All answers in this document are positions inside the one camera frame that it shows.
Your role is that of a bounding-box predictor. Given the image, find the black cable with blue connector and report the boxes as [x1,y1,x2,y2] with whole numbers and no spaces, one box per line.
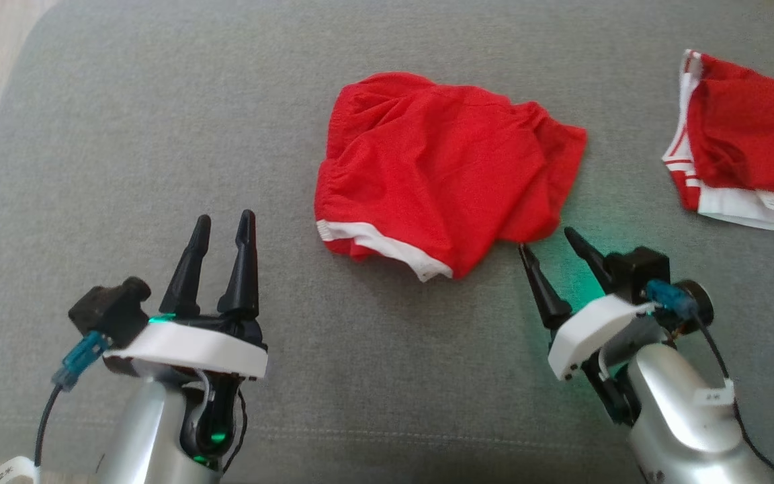
[646,279,774,484]
[0,331,111,484]

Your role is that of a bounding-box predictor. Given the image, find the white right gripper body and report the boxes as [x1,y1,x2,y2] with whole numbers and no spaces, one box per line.
[547,294,656,382]

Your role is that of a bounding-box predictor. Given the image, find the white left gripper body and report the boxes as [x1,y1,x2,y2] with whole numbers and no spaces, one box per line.
[101,316,269,380]

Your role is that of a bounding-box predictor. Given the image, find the red T-shirt with white sleeves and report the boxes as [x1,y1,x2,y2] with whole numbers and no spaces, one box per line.
[661,49,774,234]

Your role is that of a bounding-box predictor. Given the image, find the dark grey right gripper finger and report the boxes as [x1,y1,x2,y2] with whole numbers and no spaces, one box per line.
[518,243,572,330]
[564,227,616,294]

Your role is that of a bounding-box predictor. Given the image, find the red shorts with white trim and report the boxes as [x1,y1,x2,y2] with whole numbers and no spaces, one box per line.
[313,72,588,282]

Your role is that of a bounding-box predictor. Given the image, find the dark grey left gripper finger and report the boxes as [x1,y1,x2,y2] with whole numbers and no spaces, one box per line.
[217,210,260,320]
[159,215,212,318]

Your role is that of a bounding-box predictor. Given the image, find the large grey fabric sofa ottoman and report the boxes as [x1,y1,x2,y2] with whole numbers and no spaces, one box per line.
[0,0,774,484]

